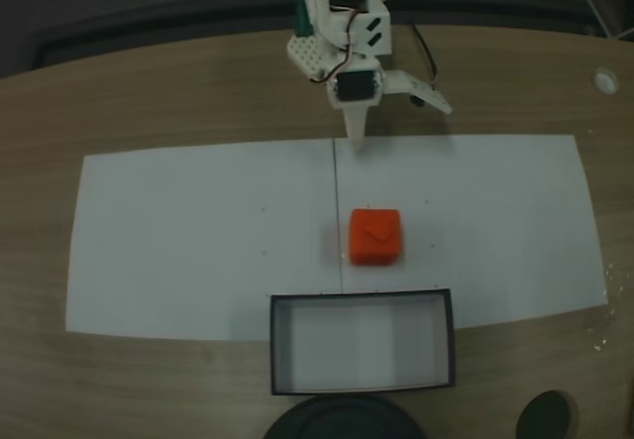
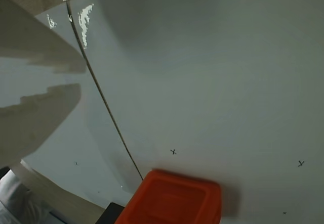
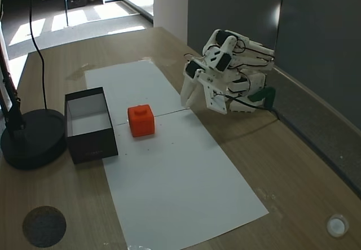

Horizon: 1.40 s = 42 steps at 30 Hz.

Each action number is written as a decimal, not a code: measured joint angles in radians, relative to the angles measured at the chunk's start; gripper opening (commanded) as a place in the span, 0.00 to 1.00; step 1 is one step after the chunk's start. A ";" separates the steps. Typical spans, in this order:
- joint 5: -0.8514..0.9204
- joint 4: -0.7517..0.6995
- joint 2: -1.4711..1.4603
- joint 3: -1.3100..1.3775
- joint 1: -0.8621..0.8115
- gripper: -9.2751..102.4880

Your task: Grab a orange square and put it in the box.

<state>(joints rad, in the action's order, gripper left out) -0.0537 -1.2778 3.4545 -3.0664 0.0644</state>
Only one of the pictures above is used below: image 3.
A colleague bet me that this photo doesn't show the orange cube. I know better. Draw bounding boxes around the orange cube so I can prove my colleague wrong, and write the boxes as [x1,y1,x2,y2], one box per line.
[127,104,157,139]

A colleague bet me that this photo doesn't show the brown cardboard box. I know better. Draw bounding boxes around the brown cardboard box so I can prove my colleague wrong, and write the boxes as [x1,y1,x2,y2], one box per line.
[64,86,118,165]

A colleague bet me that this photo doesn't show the green table clamp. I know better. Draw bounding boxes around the green table clamp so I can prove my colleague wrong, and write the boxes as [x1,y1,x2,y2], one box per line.
[248,87,276,109]

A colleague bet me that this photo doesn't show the white paper sheet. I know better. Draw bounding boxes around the white paper sheet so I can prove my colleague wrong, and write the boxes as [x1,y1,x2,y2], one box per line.
[103,109,270,248]
[84,60,192,126]

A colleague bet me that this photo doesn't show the black round-base stand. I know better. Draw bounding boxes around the black round-base stand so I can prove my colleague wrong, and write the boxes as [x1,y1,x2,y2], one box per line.
[0,42,67,170]

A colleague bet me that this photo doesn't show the white round cap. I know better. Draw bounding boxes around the white round cap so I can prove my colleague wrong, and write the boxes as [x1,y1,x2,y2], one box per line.
[326,213,350,237]

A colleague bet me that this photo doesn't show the dark round table grommet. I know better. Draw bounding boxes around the dark round table grommet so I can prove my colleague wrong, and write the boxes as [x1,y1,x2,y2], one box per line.
[21,205,68,248]

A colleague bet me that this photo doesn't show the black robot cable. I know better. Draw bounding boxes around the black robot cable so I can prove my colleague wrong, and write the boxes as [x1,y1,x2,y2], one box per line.
[225,96,286,121]

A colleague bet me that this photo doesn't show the black stand cable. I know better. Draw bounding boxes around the black stand cable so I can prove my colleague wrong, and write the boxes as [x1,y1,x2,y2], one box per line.
[29,0,48,111]

